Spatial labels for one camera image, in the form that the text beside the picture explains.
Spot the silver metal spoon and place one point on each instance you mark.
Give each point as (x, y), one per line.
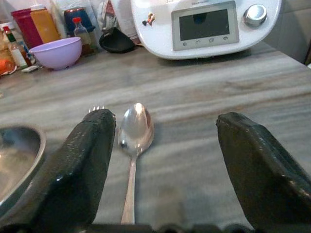
(136, 128)

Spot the dark red plastic container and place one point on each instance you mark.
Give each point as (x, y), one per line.
(25, 29)

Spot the round stainless steel plate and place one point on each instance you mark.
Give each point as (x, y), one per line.
(14, 155)

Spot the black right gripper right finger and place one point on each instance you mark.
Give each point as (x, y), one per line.
(262, 170)

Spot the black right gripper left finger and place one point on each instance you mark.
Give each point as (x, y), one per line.
(80, 157)

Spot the orange squeeze bottle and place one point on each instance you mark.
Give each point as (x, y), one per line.
(45, 24)

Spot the small white flat item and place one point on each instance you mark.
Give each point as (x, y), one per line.
(30, 69)

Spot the small purple plastic bowl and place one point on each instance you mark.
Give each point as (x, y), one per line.
(57, 53)

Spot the white kitchen machine with screen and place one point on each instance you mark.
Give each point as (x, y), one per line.
(158, 36)

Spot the clear utensil holder container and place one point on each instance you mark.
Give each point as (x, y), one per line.
(107, 14)

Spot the silver metal fork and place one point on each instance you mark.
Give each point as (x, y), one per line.
(96, 109)

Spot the small bottle with red cap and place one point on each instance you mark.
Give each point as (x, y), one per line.
(82, 36)

